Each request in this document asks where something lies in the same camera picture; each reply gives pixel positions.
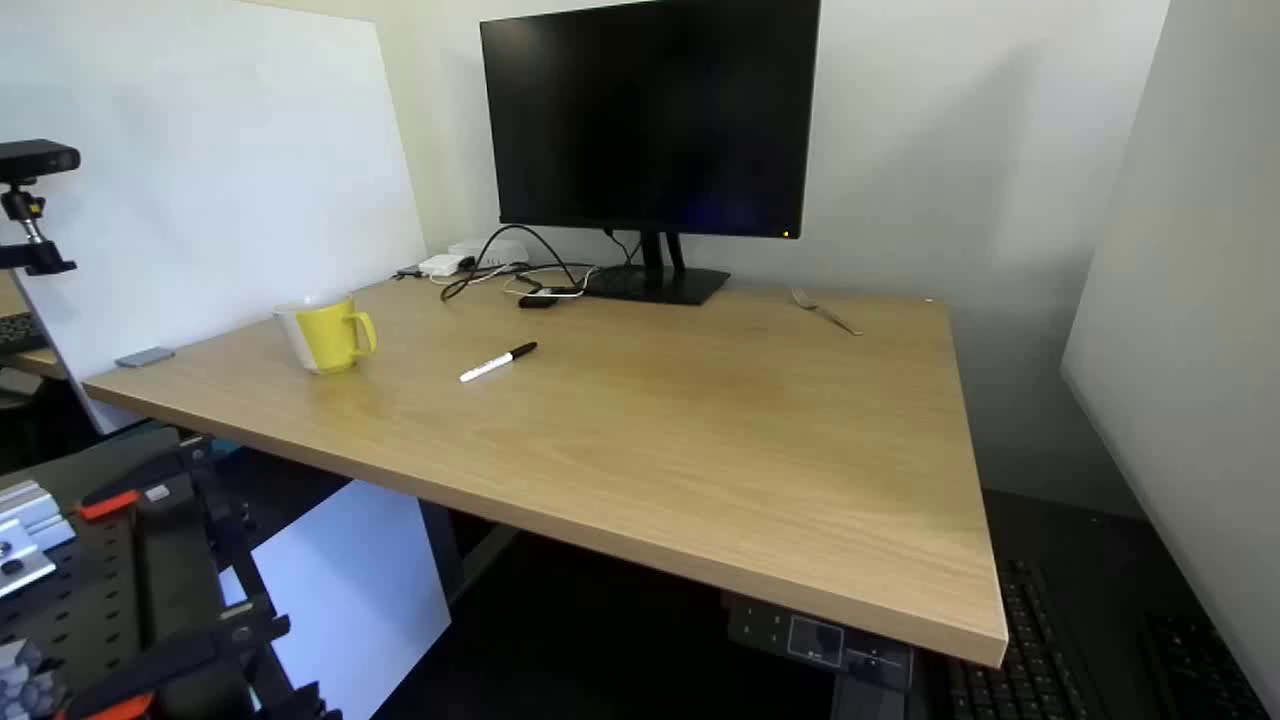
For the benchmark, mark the white panel under desk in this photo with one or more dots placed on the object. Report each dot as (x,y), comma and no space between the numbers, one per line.
(362,602)

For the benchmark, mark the white marker with black cap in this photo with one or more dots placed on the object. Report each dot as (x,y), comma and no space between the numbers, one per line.
(496,360)

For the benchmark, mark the grey metal parts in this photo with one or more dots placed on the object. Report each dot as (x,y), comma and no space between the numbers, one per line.
(21,675)

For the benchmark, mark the computer keyboard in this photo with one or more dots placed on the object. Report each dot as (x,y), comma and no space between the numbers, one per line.
(1034,665)

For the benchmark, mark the white foam board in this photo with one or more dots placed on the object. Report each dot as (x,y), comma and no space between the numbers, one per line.
(201,163)
(1202,334)

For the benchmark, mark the yellow mug with white inside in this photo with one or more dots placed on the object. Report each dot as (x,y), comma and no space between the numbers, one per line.
(341,334)

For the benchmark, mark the black monitor stand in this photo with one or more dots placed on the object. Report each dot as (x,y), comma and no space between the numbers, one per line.
(663,282)

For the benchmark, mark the small grey flat block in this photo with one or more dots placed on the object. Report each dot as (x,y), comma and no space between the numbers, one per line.
(144,356)

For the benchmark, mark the black perforated metal rack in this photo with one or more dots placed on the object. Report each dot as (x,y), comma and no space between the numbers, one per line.
(105,587)

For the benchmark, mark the white power adapter box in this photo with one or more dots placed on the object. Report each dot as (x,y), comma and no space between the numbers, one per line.
(436,265)

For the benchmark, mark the small black adapter dongle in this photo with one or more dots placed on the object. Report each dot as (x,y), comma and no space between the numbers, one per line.
(536,303)

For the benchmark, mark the black camera on tripod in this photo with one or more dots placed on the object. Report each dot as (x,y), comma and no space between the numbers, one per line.
(34,163)

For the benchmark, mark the silver aluminium profiles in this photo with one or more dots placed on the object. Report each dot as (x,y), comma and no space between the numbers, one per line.
(34,524)

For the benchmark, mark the black computer monitor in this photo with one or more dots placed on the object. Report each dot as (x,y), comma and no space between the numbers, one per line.
(652,121)

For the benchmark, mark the desk height control panel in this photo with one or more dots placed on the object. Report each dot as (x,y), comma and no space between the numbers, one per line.
(813,643)

